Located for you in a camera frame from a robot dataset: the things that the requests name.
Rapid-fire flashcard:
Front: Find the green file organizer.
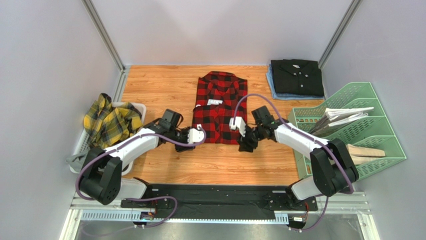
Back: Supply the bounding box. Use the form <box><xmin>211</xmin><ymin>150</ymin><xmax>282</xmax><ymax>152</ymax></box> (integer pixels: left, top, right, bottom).
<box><xmin>288</xmin><ymin>82</ymin><xmax>407</xmax><ymax>180</ymax></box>

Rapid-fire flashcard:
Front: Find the folded black shirt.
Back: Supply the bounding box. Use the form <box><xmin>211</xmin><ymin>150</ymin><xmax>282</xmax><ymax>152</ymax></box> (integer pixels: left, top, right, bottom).
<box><xmin>270</xmin><ymin>59</ymin><xmax>325</xmax><ymax>98</ymax></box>

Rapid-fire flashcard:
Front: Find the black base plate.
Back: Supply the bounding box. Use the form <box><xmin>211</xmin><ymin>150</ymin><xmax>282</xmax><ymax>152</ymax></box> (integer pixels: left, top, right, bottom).
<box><xmin>116</xmin><ymin>184</ymin><xmax>320</xmax><ymax>220</ymax></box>

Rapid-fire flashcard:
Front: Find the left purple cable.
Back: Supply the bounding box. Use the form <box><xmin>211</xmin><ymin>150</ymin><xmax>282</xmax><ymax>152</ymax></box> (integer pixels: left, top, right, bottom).
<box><xmin>75</xmin><ymin>124</ymin><xmax>207</xmax><ymax>238</ymax></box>

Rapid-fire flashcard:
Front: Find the white plastic basket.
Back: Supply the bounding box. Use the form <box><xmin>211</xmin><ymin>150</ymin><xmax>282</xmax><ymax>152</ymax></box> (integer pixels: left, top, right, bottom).
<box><xmin>66</xmin><ymin>100</ymin><xmax>147</xmax><ymax>174</ymax></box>

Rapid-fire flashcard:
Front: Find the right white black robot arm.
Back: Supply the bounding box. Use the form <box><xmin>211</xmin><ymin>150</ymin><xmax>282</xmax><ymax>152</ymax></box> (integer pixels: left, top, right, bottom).
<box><xmin>229</xmin><ymin>106</ymin><xmax>360</xmax><ymax>203</ymax></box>

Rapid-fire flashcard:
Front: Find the aluminium rail frame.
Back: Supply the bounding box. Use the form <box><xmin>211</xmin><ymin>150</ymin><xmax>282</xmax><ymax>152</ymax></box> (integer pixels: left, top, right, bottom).
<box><xmin>60</xmin><ymin>184</ymin><xmax>380</xmax><ymax>240</ymax></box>

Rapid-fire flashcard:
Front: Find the grey shirt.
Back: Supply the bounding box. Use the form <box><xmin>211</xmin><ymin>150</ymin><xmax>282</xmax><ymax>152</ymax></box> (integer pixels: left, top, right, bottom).
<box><xmin>65</xmin><ymin>150</ymin><xmax>89</xmax><ymax>174</ymax></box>

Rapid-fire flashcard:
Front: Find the yellow plaid shirt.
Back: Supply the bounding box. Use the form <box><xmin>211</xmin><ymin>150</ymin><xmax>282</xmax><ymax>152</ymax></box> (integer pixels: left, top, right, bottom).
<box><xmin>83</xmin><ymin>93</ymin><xmax>143</xmax><ymax>149</ymax></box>

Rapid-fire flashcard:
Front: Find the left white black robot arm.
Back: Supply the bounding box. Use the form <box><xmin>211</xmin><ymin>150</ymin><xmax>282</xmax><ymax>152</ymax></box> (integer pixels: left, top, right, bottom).
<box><xmin>75</xmin><ymin>109</ymin><xmax>206</xmax><ymax>205</ymax></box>

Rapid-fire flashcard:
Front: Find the folded blue shirt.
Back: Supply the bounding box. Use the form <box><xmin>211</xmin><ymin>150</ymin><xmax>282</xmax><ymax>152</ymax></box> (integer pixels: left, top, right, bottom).
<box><xmin>265</xmin><ymin>64</ymin><xmax>325</xmax><ymax>101</ymax></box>

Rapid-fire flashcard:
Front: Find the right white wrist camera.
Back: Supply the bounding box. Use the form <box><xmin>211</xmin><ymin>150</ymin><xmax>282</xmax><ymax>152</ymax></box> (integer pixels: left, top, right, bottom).
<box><xmin>229</xmin><ymin>116</ymin><xmax>247</xmax><ymax>137</ymax></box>

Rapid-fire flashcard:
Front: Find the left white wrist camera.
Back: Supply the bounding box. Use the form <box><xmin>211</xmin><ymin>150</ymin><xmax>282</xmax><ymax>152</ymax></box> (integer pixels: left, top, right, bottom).
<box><xmin>187</xmin><ymin>124</ymin><xmax>206</xmax><ymax>147</ymax></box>

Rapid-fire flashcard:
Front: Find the wooden block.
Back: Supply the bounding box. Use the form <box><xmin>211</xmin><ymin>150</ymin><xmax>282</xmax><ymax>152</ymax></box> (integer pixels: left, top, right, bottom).
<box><xmin>346</xmin><ymin>144</ymin><xmax>386</xmax><ymax>165</ymax></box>

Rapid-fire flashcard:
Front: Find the left aluminium corner post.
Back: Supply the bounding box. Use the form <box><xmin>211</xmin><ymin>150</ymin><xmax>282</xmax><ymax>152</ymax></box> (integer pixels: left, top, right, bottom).
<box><xmin>82</xmin><ymin>0</ymin><xmax>126</xmax><ymax>73</ymax></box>

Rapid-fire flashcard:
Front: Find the right aluminium corner post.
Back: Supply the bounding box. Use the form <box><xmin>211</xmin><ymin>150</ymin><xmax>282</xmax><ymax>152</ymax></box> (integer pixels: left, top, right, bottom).
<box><xmin>318</xmin><ymin>0</ymin><xmax>363</xmax><ymax>69</ymax></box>

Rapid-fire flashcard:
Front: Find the white paper stack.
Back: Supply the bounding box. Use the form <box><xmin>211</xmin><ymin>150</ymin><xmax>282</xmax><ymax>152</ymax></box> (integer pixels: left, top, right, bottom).
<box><xmin>309</xmin><ymin>107</ymin><xmax>375</xmax><ymax>136</ymax></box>

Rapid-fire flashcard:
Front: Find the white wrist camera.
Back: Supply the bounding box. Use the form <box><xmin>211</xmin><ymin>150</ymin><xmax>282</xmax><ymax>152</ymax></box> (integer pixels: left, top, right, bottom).
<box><xmin>187</xmin><ymin>124</ymin><xmax>206</xmax><ymax>147</ymax></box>
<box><xmin>229</xmin><ymin>116</ymin><xmax>247</xmax><ymax>137</ymax></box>

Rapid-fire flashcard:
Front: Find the aluminium corner post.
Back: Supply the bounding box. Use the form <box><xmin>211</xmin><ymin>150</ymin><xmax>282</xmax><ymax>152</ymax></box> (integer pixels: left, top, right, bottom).
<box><xmin>82</xmin><ymin>0</ymin><xmax>126</xmax><ymax>73</ymax></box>
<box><xmin>318</xmin><ymin>0</ymin><xmax>363</xmax><ymax>69</ymax></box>

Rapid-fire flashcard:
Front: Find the red black plaid shirt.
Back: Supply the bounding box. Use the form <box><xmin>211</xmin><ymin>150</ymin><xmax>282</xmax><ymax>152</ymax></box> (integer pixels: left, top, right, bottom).
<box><xmin>192</xmin><ymin>71</ymin><xmax>248</xmax><ymax>145</ymax></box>

